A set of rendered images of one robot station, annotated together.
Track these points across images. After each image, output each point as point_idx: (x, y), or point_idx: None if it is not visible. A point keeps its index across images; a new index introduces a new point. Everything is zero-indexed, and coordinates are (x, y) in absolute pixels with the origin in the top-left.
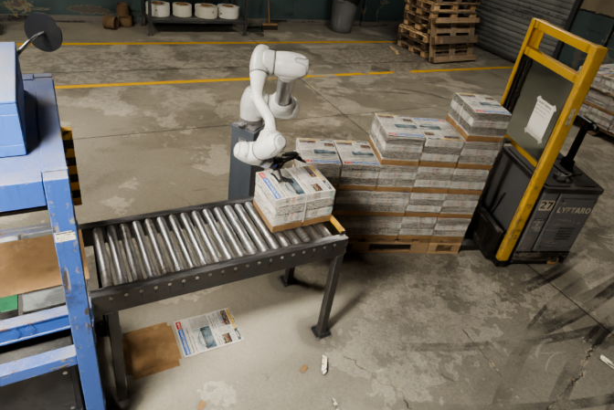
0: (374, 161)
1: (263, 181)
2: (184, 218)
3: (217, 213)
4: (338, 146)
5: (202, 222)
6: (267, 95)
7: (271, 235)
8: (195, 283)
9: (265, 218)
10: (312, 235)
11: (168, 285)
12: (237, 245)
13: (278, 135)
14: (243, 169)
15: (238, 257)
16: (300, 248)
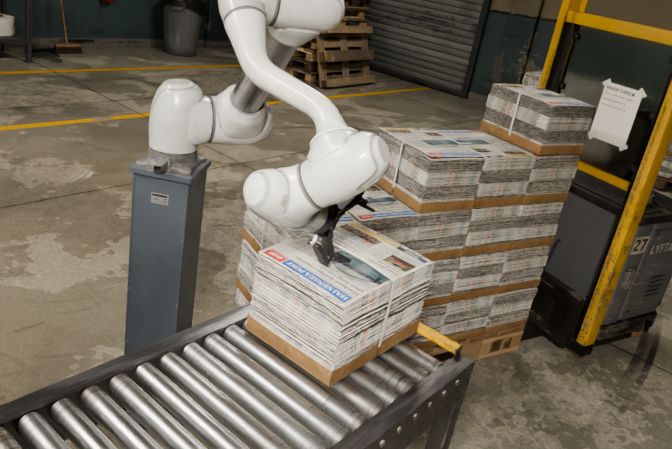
0: (403, 209)
1: (288, 267)
2: (99, 402)
3: (178, 368)
4: None
5: (152, 401)
6: (207, 97)
7: (330, 392)
8: None
9: (300, 356)
10: (406, 371)
11: None
12: (271, 441)
13: (374, 136)
14: (163, 261)
15: None
16: (409, 410)
